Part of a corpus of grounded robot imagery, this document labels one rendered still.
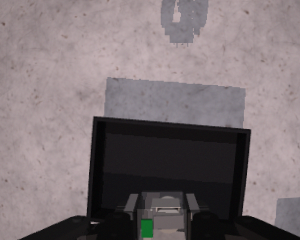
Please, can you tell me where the black rectangular tray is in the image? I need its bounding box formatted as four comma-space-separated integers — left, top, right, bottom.
87, 116, 251, 224

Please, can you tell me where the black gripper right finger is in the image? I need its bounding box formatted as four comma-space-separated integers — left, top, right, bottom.
183, 193, 300, 240

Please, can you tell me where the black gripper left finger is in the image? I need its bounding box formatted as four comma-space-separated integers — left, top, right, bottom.
18, 194, 141, 240

